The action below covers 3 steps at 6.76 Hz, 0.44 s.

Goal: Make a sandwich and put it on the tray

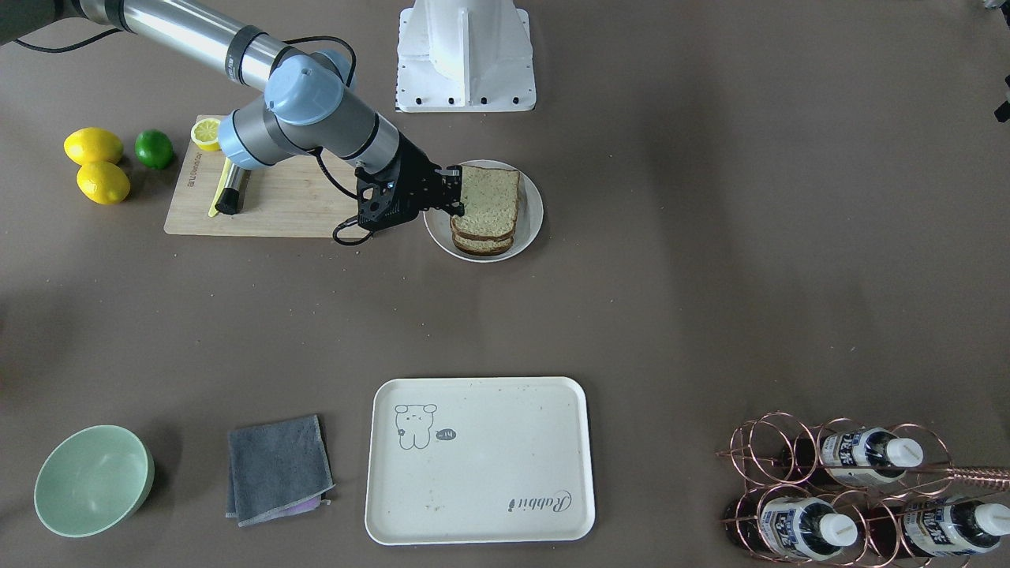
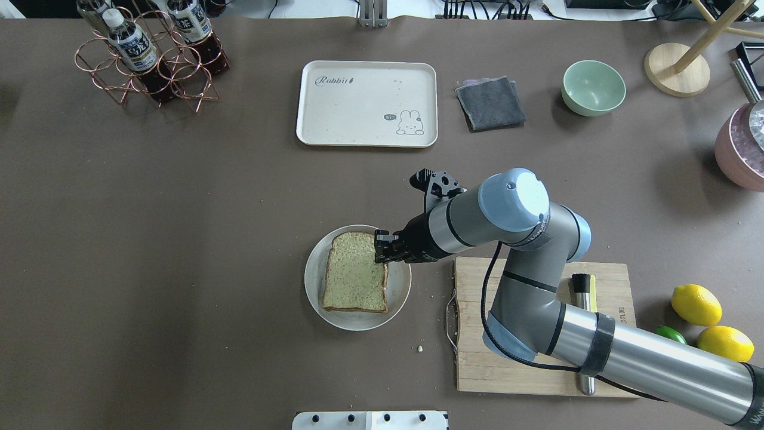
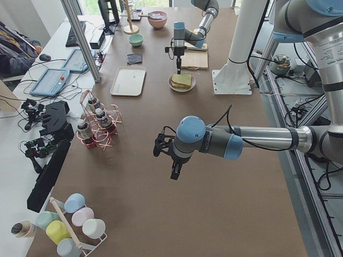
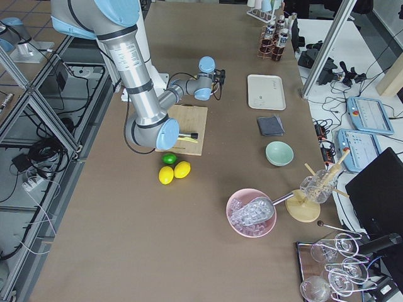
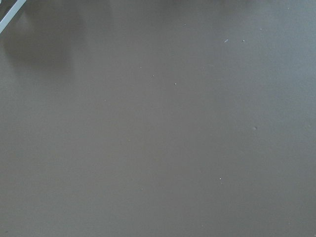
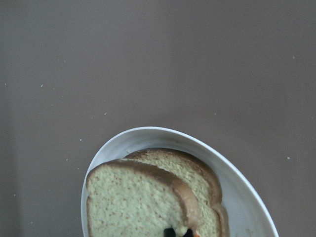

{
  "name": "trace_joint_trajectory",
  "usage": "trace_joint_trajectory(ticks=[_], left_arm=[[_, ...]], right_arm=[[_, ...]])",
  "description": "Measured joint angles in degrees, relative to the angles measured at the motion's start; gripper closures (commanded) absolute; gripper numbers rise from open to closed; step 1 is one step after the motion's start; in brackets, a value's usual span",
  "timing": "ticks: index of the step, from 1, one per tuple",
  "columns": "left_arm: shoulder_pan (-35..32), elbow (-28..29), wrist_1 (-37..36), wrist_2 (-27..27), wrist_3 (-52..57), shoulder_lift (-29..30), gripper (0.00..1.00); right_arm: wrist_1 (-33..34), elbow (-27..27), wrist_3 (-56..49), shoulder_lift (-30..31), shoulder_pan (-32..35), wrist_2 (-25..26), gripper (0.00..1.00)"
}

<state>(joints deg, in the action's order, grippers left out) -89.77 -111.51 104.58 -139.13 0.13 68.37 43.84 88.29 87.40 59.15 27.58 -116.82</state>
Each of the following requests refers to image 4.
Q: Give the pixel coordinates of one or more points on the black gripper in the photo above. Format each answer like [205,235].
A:
[209,88]

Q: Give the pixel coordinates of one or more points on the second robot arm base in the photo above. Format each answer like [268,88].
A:
[19,44]

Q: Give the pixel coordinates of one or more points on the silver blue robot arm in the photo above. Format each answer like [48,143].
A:
[119,26]

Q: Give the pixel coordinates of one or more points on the cream plastic tray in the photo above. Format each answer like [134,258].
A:
[265,92]

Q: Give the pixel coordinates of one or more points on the wine glass rack tray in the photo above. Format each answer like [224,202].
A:
[332,268]

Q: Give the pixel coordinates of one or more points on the wooden cutting board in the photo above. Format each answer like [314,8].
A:
[191,119]

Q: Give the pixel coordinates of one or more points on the copper bottle caddy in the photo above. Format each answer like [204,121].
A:
[274,37]

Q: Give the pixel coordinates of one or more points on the yellow lemon squeezer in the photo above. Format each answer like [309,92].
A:
[188,139]

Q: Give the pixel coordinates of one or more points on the grey folded cloth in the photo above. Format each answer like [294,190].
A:
[270,126]

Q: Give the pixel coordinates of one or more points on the pastel cups on rack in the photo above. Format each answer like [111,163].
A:
[264,5]

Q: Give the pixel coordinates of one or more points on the green lime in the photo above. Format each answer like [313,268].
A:
[169,158]

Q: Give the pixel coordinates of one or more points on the mint green bowl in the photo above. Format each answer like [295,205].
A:
[279,153]

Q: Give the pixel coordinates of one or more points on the right yellow lemon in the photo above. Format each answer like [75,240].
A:
[182,169]

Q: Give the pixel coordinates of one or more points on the yellow lemon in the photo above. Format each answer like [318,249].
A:
[182,169]
[166,175]

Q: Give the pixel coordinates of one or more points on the left yellow lemon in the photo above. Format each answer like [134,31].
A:
[166,175]

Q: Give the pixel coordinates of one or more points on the pink bowl with ice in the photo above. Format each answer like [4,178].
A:
[233,211]

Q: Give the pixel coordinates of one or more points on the metal ice scoop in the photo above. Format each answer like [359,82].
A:
[260,209]

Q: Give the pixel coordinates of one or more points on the clear glass mug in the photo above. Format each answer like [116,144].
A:
[318,187]

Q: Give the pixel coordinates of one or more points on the upper teach pendant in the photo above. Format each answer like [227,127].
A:
[369,115]

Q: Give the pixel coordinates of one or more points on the teach pendant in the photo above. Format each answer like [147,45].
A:
[363,148]
[369,115]

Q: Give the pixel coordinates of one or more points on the wooden mug tree stand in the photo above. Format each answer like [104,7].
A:
[304,210]

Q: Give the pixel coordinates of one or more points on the lower teach pendant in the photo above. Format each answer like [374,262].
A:
[363,148]

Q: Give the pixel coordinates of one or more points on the black laptop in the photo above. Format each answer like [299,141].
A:
[376,195]

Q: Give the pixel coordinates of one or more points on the black handled knife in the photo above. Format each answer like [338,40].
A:
[193,136]

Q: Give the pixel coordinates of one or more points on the white wire rack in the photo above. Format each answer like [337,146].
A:
[265,17]

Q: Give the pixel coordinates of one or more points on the aluminium frame post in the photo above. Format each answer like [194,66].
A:
[341,17]

